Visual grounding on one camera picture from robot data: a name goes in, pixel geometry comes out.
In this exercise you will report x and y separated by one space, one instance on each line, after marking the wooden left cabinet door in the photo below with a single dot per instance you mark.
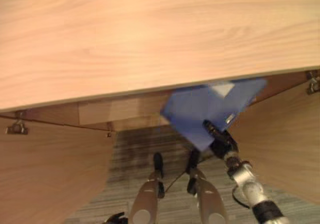
50 174

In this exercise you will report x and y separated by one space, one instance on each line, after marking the metal cabinet door hinge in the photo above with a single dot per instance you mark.
17 127
313 82

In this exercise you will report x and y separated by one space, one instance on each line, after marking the wooden office cabinet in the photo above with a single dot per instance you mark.
140 39

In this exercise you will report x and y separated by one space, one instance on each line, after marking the silver left robot leg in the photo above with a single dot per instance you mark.
147 196

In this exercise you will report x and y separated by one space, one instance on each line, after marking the small door screw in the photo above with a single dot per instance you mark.
108 134

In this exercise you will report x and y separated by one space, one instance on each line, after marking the wooden cabinet door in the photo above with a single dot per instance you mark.
50 174
282 139

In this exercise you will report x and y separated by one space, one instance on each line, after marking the wooden right cabinet door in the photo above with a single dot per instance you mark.
282 139

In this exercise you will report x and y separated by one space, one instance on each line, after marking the blue folder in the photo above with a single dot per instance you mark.
200 104

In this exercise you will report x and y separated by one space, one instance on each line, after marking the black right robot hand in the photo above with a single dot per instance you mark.
220 140

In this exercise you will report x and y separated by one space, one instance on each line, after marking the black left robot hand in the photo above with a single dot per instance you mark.
115 218

